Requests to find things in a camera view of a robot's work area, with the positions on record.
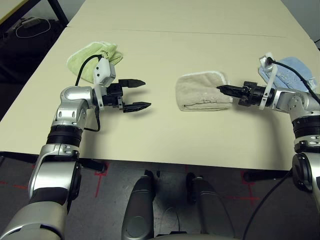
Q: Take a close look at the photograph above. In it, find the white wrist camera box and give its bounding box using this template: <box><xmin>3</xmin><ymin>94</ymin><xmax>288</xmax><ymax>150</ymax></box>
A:
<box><xmin>258</xmin><ymin>51</ymin><xmax>279</xmax><ymax>111</ymax></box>
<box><xmin>93</xmin><ymin>57</ymin><xmax>117</xmax><ymax>111</ymax></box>

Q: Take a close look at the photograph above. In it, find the grey power adapter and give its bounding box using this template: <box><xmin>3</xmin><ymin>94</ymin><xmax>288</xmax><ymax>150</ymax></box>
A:
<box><xmin>22</xmin><ymin>16</ymin><xmax>41</xmax><ymax>27</ymax></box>

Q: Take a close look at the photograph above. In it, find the black right camera cable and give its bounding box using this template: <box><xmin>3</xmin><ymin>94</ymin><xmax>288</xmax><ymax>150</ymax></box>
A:
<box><xmin>242</xmin><ymin>56</ymin><xmax>320</xmax><ymax>240</ymax></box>

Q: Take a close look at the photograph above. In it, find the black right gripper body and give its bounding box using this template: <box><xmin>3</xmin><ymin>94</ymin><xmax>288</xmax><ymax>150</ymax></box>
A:
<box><xmin>237</xmin><ymin>80</ymin><xmax>268</xmax><ymax>107</ymax></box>

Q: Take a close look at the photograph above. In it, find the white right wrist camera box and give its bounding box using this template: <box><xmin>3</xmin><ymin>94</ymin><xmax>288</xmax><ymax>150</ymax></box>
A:
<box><xmin>258</xmin><ymin>51</ymin><xmax>279</xmax><ymax>111</ymax></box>

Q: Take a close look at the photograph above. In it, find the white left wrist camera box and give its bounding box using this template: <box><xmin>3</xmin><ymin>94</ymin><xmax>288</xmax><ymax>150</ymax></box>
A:
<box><xmin>93</xmin><ymin>57</ymin><xmax>117</xmax><ymax>111</ymax></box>

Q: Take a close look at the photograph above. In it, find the black bag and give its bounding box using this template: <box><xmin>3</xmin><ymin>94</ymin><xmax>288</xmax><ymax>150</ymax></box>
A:
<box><xmin>0</xmin><ymin>17</ymin><xmax>66</xmax><ymax>83</ymax></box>

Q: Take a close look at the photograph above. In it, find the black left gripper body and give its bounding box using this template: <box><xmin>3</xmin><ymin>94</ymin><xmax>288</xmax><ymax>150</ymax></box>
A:
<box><xmin>101</xmin><ymin>83</ymin><xmax>126</xmax><ymax>110</ymax></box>

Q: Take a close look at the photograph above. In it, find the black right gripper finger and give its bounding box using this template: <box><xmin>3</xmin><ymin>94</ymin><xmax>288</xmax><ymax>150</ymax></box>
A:
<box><xmin>216</xmin><ymin>84</ymin><xmax>245</xmax><ymax>93</ymax></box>
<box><xmin>219</xmin><ymin>89</ymin><xmax>245</xmax><ymax>99</ymax></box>

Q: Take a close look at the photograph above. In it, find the folded green towel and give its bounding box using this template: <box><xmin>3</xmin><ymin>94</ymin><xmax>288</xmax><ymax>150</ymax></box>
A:
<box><xmin>66</xmin><ymin>41</ymin><xmax>125</xmax><ymax>83</ymax></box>

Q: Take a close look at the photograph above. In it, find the beige towel with white trim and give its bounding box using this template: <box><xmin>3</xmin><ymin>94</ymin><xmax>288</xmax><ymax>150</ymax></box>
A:
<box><xmin>174</xmin><ymin>71</ymin><xmax>233</xmax><ymax>113</ymax></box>

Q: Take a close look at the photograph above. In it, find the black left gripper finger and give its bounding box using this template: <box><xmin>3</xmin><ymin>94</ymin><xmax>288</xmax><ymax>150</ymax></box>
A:
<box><xmin>118</xmin><ymin>79</ymin><xmax>147</xmax><ymax>89</ymax></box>
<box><xmin>122</xmin><ymin>101</ymin><xmax>153</xmax><ymax>114</ymax></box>

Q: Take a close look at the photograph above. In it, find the folded blue towel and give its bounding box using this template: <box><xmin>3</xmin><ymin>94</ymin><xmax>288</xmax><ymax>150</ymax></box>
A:
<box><xmin>258</xmin><ymin>56</ymin><xmax>317</xmax><ymax>92</ymax></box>

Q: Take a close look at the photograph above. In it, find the side table with black frame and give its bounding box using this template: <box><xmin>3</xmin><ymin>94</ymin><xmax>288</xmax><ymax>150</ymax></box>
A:
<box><xmin>0</xmin><ymin>0</ymin><xmax>70</xmax><ymax>26</ymax></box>

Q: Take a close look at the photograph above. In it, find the thin white cable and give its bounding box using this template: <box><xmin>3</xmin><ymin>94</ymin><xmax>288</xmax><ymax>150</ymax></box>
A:
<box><xmin>15</xmin><ymin>17</ymin><xmax>51</xmax><ymax>38</ymax></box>

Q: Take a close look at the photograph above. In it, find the grey right robot leg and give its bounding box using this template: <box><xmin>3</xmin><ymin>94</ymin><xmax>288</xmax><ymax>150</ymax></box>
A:
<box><xmin>186</xmin><ymin>172</ymin><xmax>236</xmax><ymax>237</ymax></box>

